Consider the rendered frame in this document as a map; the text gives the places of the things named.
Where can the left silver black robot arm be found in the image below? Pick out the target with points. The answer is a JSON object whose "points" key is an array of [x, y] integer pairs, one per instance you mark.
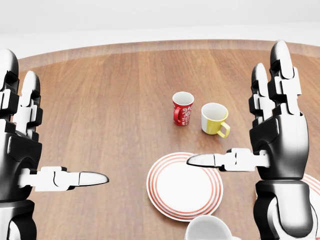
{"points": [[17, 220]]}

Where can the red patterned mug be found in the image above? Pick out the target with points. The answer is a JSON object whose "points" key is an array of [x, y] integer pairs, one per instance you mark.
{"points": [[183, 108]]}

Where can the white and yellow mug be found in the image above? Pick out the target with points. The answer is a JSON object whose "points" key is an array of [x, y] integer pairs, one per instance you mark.
{"points": [[213, 120]]}

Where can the right silver black robot arm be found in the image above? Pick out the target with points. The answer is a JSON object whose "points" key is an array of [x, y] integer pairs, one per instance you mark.
{"points": [[287, 210]]}

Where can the white plate with red rings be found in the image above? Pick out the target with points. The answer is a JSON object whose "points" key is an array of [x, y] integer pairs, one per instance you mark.
{"points": [[313, 185], [183, 186]]}

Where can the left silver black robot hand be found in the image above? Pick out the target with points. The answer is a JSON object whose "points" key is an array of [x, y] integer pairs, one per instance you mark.
{"points": [[20, 155]]}

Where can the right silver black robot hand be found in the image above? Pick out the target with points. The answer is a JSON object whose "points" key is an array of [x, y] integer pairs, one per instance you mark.
{"points": [[287, 140]]}

